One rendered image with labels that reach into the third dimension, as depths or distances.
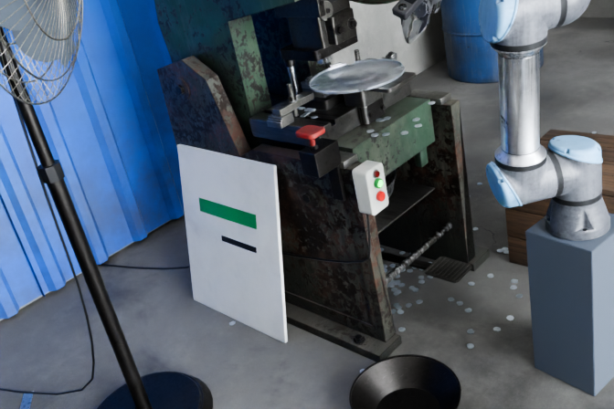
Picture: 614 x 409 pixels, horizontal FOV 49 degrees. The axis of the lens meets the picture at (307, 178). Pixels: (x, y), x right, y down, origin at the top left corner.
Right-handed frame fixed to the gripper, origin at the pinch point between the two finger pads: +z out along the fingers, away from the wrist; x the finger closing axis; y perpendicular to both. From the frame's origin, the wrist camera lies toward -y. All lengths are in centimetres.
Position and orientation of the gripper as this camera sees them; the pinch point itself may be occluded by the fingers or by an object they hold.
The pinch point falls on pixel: (407, 39)
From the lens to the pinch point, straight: 204.1
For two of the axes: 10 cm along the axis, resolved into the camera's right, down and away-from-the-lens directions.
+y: 6.4, -4.4, 6.3
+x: -7.6, -5.1, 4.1
